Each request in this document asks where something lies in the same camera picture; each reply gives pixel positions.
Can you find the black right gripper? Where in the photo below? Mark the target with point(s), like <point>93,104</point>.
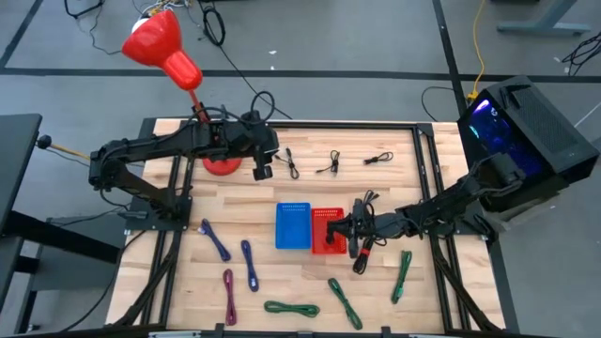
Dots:
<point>361,227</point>

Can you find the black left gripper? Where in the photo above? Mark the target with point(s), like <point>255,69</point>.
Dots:
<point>265,141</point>

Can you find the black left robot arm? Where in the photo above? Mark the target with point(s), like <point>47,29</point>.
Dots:
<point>141,144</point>

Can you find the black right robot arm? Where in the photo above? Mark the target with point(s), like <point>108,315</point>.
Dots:
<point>446,199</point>

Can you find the red plastic basket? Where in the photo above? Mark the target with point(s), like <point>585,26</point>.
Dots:
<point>319,246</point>

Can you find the blue plastic basket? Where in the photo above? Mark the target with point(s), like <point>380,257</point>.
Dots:
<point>293,225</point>

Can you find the red desk lamp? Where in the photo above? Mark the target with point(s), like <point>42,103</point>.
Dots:
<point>159,42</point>

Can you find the grey wedge stand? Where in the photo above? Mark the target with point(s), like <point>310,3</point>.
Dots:
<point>521,216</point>

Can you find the wooden stick black knob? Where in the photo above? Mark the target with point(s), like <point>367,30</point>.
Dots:
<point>43,142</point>

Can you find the black computer tower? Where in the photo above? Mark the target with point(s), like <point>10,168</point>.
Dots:
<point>540,127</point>

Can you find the black desk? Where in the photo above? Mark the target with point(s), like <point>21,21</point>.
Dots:
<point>19,155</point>

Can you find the grey metal desk leg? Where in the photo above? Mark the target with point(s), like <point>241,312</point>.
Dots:
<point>544,27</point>

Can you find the black metal table frame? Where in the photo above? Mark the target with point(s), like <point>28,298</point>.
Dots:
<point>352,126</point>

